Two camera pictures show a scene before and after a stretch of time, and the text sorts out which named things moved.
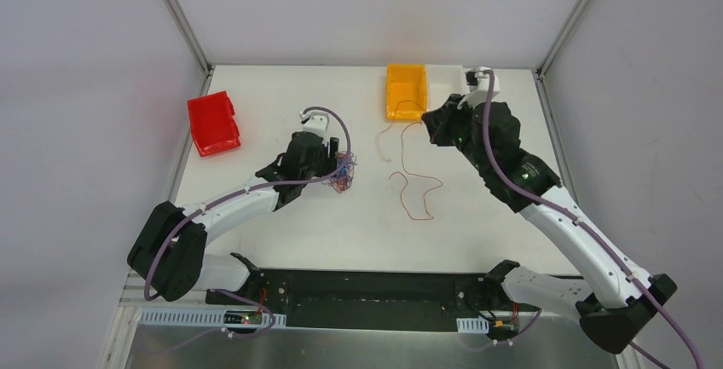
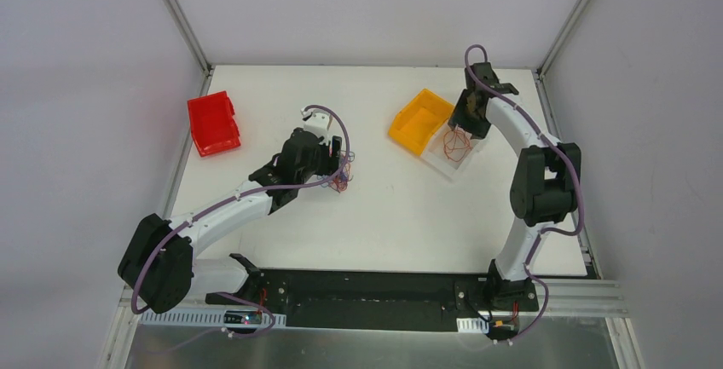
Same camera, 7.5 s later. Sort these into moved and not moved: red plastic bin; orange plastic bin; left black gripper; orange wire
Moved: orange wire; orange plastic bin
Not moved: red plastic bin; left black gripper
